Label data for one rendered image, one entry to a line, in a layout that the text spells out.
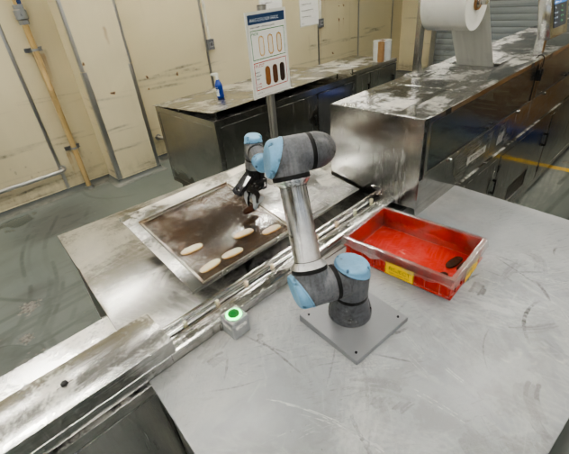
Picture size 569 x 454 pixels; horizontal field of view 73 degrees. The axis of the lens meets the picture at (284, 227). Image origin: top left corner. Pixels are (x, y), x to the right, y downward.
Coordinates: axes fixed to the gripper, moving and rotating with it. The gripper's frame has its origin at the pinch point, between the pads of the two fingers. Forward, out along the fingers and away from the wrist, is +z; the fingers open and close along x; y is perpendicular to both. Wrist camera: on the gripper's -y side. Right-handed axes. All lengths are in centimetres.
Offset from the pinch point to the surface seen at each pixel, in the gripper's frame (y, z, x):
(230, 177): 16.7, 5.6, 31.1
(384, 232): 34, 7, -53
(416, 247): 31, 4, -70
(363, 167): 58, -7, -25
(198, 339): -61, 6, -34
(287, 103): 170, 31, 117
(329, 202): 34.8, 5.5, -21.0
